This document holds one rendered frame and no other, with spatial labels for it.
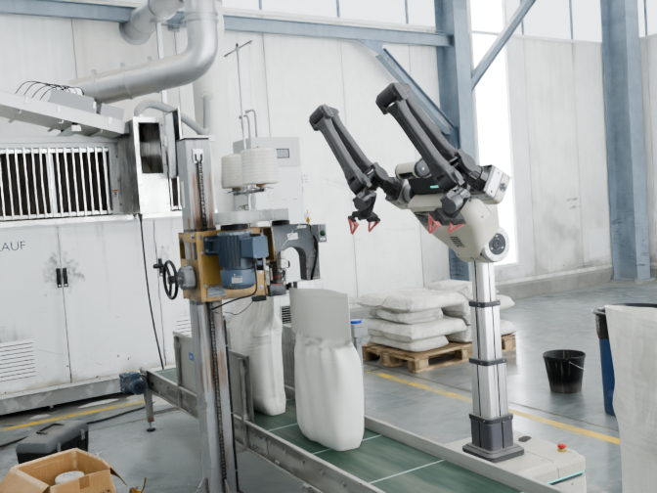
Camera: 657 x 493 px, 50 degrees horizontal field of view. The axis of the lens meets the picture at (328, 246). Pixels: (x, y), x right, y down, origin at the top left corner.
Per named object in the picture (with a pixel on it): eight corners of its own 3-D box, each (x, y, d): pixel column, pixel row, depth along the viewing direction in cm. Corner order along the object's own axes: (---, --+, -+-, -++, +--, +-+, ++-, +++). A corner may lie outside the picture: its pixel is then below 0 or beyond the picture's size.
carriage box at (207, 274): (268, 293, 330) (263, 226, 329) (199, 303, 313) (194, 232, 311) (245, 291, 351) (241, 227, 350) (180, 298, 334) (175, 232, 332)
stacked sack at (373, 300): (438, 303, 646) (437, 287, 645) (376, 311, 614) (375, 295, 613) (411, 298, 683) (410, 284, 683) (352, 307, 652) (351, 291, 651)
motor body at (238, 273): (262, 287, 307) (257, 229, 306) (230, 291, 299) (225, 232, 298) (247, 285, 320) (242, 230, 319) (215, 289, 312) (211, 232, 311)
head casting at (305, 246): (321, 278, 346) (317, 217, 344) (277, 284, 333) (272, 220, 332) (292, 275, 371) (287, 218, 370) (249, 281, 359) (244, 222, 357)
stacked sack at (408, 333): (470, 332, 616) (469, 316, 616) (411, 344, 581) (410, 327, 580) (437, 327, 652) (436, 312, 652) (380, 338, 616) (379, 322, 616)
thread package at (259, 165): (285, 184, 313) (283, 145, 312) (251, 186, 304) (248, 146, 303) (269, 186, 327) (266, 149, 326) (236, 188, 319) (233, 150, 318)
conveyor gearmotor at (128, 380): (154, 395, 460) (153, 372, 460) (132, 399, 453) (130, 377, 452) (141, 386, 486) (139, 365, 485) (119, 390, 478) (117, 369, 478)
